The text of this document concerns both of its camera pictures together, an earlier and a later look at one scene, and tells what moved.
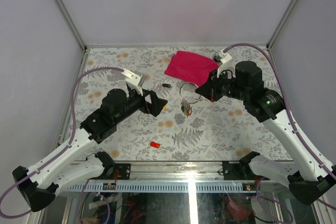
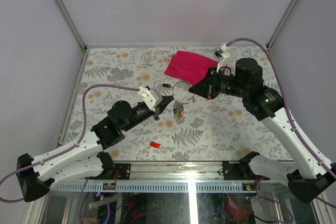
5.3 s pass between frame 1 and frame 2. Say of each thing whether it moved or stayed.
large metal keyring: moved
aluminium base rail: stayed
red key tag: stayed
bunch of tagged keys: moved
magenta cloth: stayed
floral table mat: stayed
